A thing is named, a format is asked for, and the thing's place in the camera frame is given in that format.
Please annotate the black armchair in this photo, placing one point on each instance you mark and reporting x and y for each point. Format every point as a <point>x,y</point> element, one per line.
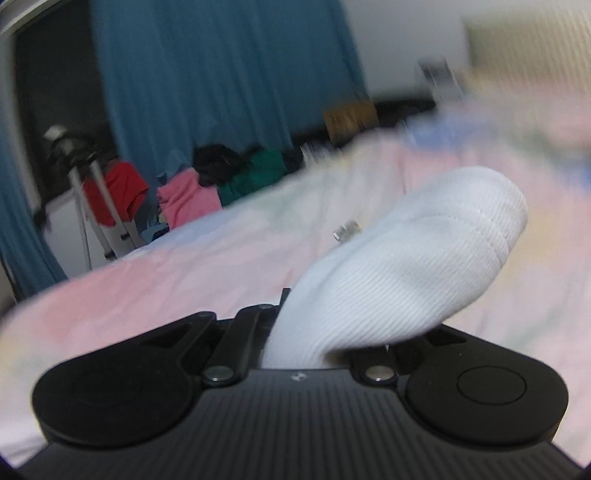
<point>390,111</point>

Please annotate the green garment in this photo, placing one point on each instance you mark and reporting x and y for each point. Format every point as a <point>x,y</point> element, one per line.
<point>263,168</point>

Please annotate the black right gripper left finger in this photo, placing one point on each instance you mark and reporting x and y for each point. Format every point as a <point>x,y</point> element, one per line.
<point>217,352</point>

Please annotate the wall power socket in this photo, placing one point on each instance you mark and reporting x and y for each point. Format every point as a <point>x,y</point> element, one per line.
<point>440,79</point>

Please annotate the blue curtain left panel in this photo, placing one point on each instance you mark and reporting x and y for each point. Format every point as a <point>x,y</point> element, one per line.
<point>23,250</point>

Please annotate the red garment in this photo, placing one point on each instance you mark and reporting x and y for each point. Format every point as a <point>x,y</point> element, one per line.
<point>126,187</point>

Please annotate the pastel tie-dye bed sheet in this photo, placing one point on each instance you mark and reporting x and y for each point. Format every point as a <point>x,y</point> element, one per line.
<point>535,134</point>

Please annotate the black garment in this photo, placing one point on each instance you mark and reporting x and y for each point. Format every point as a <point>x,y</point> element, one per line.
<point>216,164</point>

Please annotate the pink garment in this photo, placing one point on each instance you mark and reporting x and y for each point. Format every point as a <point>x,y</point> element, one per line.
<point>183,200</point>

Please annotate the dark window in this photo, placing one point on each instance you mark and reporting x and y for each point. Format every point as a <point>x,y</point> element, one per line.
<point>58,83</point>

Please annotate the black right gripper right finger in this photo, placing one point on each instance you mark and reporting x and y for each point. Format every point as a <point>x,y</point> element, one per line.
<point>434,359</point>

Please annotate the white knit zip jacket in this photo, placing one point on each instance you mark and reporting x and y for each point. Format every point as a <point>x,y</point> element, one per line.
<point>437,252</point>

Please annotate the blue curtain panel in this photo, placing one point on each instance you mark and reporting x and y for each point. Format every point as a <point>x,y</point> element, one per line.
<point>23,250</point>
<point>181,74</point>

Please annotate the blue curtain right panel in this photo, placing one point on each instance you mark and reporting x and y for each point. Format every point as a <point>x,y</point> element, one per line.
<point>181,74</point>

